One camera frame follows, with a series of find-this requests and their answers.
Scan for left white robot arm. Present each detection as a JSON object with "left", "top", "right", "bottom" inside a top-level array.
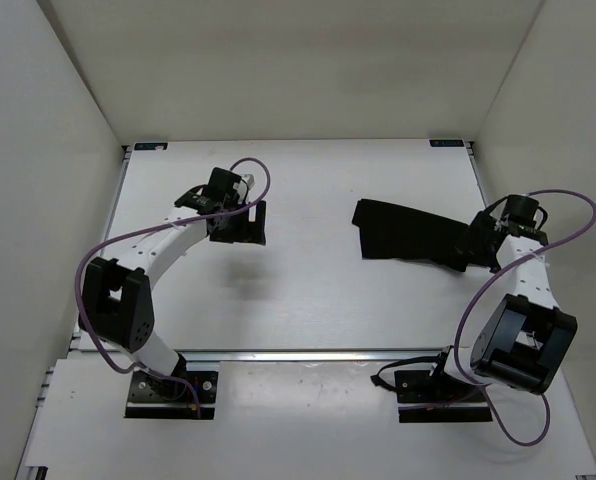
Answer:
[{"left": 78, "top": 167, "right": 266, "bottom": 398}]

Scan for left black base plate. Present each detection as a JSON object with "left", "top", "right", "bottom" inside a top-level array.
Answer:
[{"left": 124, "top": 366, "right": 219, "bottom": 420}]

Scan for blue table label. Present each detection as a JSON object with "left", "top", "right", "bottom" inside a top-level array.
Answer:
[
  {"left": 429, "top": 139, "right": 465, "bottom": 148},
  {"left": 133, "top": 142, "right": 168, "bottom": 151}
]

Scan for purple cable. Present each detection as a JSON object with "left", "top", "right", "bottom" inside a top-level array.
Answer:
[
  {"left": 75, "top": 157, "right": 272, "bottom": 419},
  {"left": 397, "top": 188, "right": 596, "bottom": 446}
]

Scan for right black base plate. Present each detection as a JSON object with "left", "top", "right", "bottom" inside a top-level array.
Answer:
[{"left": 370, "top": 353, "right": 493, "bottom": 424}]

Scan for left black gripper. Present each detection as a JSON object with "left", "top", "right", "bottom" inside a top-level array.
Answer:
[{"left": 211, "top": 196, "right": 267, "bottom": 244}]

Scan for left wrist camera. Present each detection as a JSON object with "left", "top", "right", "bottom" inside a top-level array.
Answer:
[{"left": 238, "top": 174, "right": 255, "bottom": 195}]

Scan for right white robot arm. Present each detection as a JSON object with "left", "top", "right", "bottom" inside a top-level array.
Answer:
[{"left": 426, "top": 194, "right": 578, "bottom": 401}]

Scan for left blue table label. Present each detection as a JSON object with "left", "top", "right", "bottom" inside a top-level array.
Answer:
[{"left": 133, "top": 142, "right": 168, "bottom": 151}]

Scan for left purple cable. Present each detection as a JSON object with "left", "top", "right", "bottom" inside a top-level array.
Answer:
[{"left": 75, "top": 157, "right": 272, "bottom": 419}]

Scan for aluminium table rail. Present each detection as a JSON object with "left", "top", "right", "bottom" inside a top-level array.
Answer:
[{"left": 67, "top": 349, "right": 544, "bottom": 365}]

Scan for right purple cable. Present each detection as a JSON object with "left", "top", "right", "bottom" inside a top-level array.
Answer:
[{"left": 397, "top": 188, "right": 596, "bottom": 446}]

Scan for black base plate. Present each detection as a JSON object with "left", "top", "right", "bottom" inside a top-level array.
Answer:
[
  {"left": 124, "top": 366, "right": 219, "bottom": 420},
  {"left": 370, "top": 353, "right": 493, "bottom": 424}
]

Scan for black skirt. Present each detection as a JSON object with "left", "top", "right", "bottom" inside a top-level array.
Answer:
[{"left": 352, "top": 199, "right": 482, "bottom": 272}]

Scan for right blue table label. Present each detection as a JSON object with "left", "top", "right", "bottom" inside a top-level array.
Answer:
[{"left": 429, "top": 139, "right": 465, "bottom": 148}]

